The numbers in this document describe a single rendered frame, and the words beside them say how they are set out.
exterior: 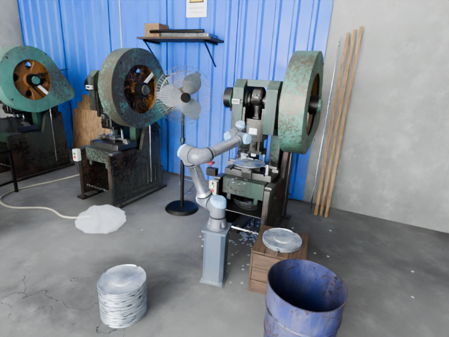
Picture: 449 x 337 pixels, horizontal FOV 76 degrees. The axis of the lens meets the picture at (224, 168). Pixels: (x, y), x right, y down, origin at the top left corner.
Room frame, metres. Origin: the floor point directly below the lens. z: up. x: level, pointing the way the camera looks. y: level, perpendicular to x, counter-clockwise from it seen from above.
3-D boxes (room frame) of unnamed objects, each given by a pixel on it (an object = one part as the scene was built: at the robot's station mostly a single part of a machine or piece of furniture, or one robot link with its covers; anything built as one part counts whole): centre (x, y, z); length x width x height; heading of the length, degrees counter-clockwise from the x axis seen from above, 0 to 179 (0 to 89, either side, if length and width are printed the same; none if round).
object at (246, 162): (2.48, -0.21, 0.78); 0.29 x 0.29 x 0.01
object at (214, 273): (1.89, 0.03, 0.23); 0.19 x 0.19 x 0.45; 76
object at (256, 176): (2.59, -0.27, 0.68); 0.45 x 0.30 x 0.06; 66
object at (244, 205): (2.59, -0.27, 0.36); 0.34 x 0.34 x 0.10
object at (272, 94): (2.72, -0.33, 0.83); 0.79 x 0.43 x 1.34; 156
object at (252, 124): (2.55, -0.25, 1.04); 0.17 x 0.15 x 0.30; 156
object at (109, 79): (3.63, 1.17, 0.87); 1.53 x 0.99 x 1.74; 154
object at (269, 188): (2.61, -0.57, 0.45); 0.92 x 0.12 x 0.90; 156
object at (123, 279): (1.51, 0.61, 0.25); 0.29 x 0.29 x 0.01
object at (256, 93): (2.59, -0.27, 1.27); 0.21 x 0.12 x 0.34; 156
